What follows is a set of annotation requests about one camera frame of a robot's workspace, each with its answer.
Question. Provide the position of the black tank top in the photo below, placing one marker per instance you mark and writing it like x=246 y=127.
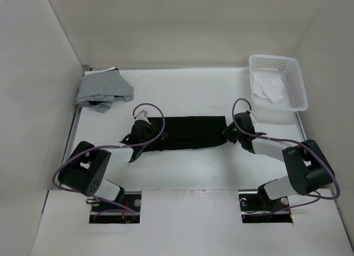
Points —
x=192 y=132

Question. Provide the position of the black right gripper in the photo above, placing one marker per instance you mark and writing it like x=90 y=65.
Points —
x=227 y=134

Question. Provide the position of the white plastic basket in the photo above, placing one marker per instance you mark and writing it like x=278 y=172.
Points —
x=288 y=69

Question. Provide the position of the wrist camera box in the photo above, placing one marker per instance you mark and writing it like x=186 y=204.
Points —
x=252 y=117
x=142 y=116

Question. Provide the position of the grey folded tank top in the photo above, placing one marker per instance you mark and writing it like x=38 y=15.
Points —
x=100 y=90

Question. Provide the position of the white crumpled tank top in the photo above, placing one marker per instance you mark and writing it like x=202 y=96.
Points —
x=270 y=87

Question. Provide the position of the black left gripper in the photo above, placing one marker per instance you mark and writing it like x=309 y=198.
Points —
x=155 y=141

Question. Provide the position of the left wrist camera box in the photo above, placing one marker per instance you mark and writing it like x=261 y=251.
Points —
x=142 y=116

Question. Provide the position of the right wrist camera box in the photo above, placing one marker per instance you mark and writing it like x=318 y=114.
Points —
x=252 y=117

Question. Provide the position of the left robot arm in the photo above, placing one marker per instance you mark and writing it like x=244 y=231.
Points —
x=85 y=169

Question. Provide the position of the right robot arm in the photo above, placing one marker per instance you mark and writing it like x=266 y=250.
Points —
x=308 y=171

